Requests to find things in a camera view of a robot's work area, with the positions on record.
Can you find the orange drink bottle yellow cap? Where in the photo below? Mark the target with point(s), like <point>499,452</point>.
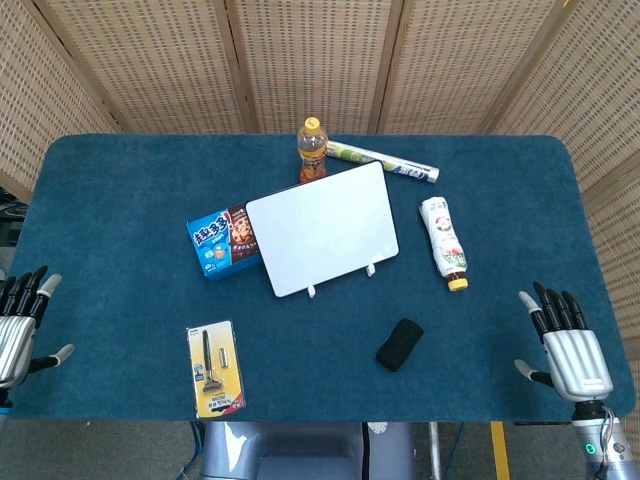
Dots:
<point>312,150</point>

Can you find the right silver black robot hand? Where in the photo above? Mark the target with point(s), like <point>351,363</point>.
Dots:
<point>577,360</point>

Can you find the yellow razor blister pack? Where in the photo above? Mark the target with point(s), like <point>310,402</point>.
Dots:
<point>217,375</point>

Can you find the green white blue tube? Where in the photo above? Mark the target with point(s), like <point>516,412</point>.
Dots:
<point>395,164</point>

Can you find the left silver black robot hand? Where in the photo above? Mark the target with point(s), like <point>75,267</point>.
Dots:
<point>15,345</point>

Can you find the white magnetic whiteboard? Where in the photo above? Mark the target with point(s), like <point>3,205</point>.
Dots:
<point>322,227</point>

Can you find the silver metal table leg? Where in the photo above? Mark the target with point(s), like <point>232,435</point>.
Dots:
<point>435,450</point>

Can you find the woven bamboo folding screen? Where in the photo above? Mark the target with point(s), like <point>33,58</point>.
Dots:
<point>320,60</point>

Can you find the white plastic board stand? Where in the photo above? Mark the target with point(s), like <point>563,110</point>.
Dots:
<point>311,292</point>

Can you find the blue brown cookie box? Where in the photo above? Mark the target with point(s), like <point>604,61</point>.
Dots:
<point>215,245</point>

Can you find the grey blue robot torso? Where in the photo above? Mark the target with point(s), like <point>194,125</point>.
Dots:
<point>300,450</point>

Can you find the black blue whiteboard eraser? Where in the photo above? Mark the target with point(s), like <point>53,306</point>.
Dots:
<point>399,345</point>

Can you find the teal blue table mat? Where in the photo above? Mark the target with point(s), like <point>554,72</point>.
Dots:
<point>125,200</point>

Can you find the white bottle yellow cap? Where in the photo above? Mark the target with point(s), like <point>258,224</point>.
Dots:
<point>444,240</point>

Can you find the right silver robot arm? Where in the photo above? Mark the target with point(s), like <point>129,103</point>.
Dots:
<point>607,445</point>

